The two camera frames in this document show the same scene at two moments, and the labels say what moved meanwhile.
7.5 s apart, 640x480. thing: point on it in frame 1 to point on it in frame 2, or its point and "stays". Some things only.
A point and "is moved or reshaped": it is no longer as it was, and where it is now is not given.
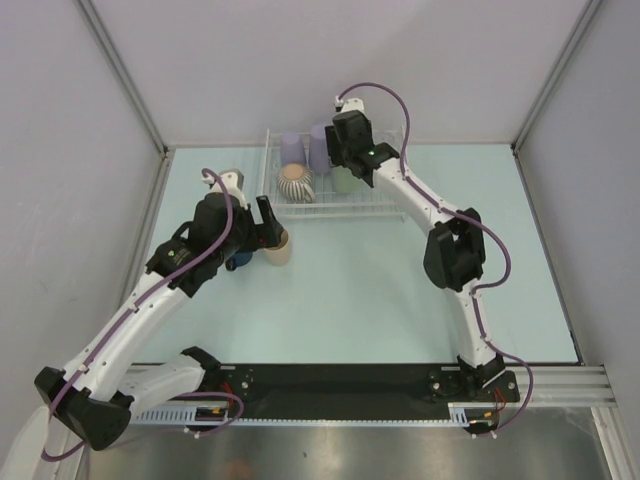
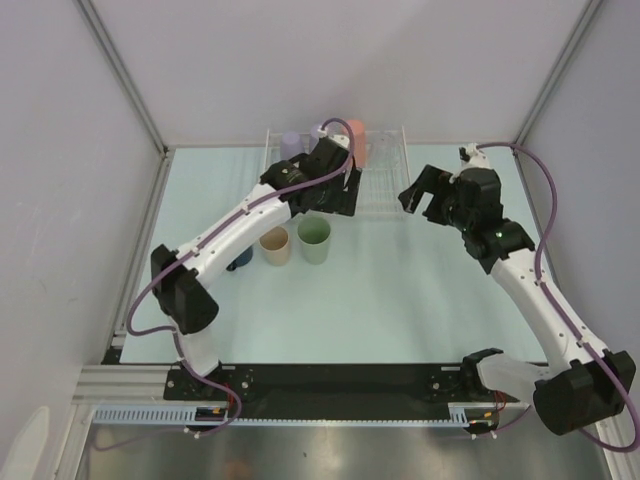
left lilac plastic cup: [292, 148] stays
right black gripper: [334, 145] to [435, 181]
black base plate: [350, 392] stays
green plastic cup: [343, 181] is moved or reshaped
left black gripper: [262, 235] to [344, 201]
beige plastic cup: [279, 255] stays
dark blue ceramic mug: [237, 260] stays
